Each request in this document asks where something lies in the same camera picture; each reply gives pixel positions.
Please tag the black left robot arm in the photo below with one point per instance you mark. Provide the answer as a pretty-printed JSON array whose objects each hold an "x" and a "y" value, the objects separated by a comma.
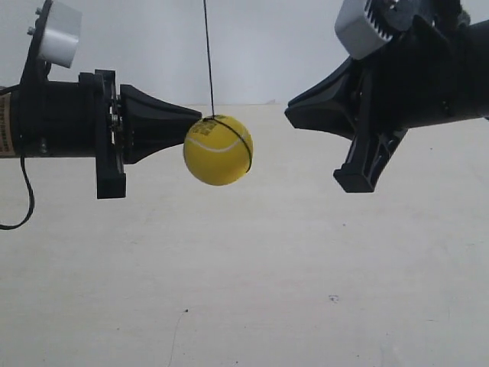
[{"x": 41, "y": 118}]

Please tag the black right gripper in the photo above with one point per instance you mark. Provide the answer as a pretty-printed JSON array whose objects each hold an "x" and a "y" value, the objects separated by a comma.
[{"x": 413, "y": 81}]

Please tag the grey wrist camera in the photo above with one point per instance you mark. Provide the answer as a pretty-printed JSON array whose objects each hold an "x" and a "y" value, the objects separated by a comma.
[
  {"x": 61, "y": 34},
  {"x": 362, "y": 27}
]

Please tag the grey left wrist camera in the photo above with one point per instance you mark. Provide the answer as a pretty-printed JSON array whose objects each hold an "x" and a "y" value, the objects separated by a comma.
[{"x": 61, "y": 34}]

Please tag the yellow tennis ball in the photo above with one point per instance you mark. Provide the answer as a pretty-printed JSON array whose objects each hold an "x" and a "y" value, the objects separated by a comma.
[{"x": 218, "y": 150}]

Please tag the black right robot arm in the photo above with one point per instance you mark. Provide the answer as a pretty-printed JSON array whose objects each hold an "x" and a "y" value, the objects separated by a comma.
[{"x": 476, "y": 47}]

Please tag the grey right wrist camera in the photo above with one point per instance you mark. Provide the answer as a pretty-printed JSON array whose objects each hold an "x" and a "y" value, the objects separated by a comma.
[{"x": 362, "y": 27}]

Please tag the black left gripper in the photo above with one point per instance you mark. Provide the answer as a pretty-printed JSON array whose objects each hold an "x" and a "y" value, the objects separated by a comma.
[{"x": 148, "y": 125}]

